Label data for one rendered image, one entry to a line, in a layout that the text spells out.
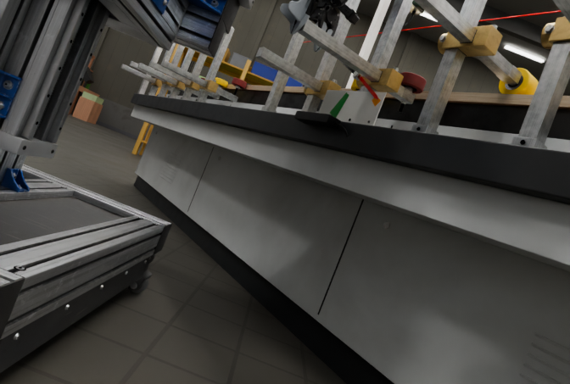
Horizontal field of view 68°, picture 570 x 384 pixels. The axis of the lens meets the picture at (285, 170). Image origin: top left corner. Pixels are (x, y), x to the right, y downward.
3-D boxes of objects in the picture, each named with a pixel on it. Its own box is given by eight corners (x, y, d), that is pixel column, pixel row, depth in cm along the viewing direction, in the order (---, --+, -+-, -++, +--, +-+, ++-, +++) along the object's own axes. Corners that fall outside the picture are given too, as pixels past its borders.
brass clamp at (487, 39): (483, 43, 94) (491, 23, 94) (433, 47, 105) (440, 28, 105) (496, 57, 97) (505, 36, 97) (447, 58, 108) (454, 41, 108)
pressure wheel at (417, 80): (401, 107, 120) (416, 69, 121) (381, 105, 127) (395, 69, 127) (418, 118, 125) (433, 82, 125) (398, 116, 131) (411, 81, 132)
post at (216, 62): (195, 108, 224) (229, 25, 226) (193, 108, 227) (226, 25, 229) (201, 110, 226) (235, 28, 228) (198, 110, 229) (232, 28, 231)
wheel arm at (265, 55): (259, 58, 124) (265, 45, 125) (254, 58, 127) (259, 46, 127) (359, 117, 149) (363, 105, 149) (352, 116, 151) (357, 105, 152)
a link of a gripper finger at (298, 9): (276, 24, 100) (291, -13, 100) (295, 36, 103) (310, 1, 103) (283, 22, 97) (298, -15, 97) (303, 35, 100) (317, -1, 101)
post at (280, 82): (265, 112, 162) (309, 3, 164) (259, 111, 166) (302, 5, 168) (275, 116, 165) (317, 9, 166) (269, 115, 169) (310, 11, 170)
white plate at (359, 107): (371, 126, 113) (385, 91, 113) (315, 118, 135) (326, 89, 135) (373, 127, 113) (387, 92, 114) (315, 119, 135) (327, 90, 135)
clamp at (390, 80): (386, 85, 114) (393, 68, 115) (353, 84, 126) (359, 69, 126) (399, 93, 118) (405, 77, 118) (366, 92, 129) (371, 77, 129)
